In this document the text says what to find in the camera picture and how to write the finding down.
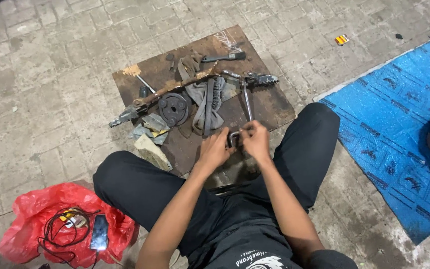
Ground person's right hand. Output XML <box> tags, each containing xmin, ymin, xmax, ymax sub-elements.
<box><xmin>239</xmin><ymin>120</ymin><xmax>274</xmax><ymax>165</ymax></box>

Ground person's left hand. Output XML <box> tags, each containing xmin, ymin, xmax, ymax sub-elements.
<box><xmin>196</xmin><ymin>126</ymin><xmax>238</xmax><ymax>171</ymax></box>

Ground chrome metal lever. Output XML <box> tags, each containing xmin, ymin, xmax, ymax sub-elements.
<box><xmin>227</xmin><ymin>79</ymin><xmax>256</xmax><ymax>149</ymax></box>

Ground brown wooden board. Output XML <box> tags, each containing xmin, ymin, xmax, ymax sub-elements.
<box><xmin>112</xmin><ymin>24</ymin><xmax>296</xmax><ymax>188</ymax></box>

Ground grey cloth rag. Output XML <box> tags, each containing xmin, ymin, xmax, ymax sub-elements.
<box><xmin>178</xmin><ymin>52</ymin><xmax>226</xmax><ymax>136</ymax></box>

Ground black round metal disc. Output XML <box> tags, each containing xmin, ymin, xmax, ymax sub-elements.
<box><xmin>158</xmin><ymin>93</ymin><xmax>190</xmax><ymax>127</ymax></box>

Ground grey sandpaper pieces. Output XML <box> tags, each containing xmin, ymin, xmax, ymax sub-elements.
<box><xmin>128</xmin><ymin>112</ymin><xmax>171</xmax><ymax>146</ymax></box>

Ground pale stone block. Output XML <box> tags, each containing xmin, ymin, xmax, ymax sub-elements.
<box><xmin>134</xmin><ymin>134</ymin><xmax>173</xmax><ymax>172</ymax></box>

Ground rusty footpeg bar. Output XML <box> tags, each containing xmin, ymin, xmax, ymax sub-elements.
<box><xmin>108</xmin><ymin>67</ymin><xmax>280</xmax><ymax>128</ymax></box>

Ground person's black trousers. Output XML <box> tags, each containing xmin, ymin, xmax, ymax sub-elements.
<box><xmin>93</xmin><ymin>102</ymin><xmax>341</xmax><ymax>269</ymax></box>

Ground thin metal rod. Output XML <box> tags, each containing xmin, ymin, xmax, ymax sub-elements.
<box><xmin>137</xmin><ymin>75</ymin><xmax>157</xmax><ymax>94</ymax></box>

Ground person's black printed shirt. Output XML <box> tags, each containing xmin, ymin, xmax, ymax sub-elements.
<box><xmin>187</xmin><ymin>220</ymin><xmax>360</xmax><ymax>269</ymax></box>

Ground blue plastic tarp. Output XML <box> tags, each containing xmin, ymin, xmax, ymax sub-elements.
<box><xmin>313</xmin><ymin>29</ymin><xmax>430</xmax><ymax>246</ymax></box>

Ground black smartphone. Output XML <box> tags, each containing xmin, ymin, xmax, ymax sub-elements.
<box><xmin>90</xmin><ymin>214</ymin><xmax>110</xmax><ymax>251</ymax></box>

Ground yellow white charger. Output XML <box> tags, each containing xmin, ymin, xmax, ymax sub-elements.
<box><xmin>58</xmin><ymin>209</ymin><xmax>89</xmax><ymax>229</ymax></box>

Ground red plastic bag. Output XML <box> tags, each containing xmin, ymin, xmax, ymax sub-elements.
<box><xmin>0</xmin><ymin>183</ymin><xmax>140</xmax><ymax>269</ymax></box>

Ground black handled paintbrush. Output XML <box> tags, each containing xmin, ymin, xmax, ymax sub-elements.
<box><xmin>201</xmin><ymin>51</ymin><xmax>246</xmax><ymax>63</ymax></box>

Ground black cable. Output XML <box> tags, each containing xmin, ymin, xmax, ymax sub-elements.
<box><xmin>37</xmin><ymin>207</ymin><xmax>101</xmax><ymax>269</ymax></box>

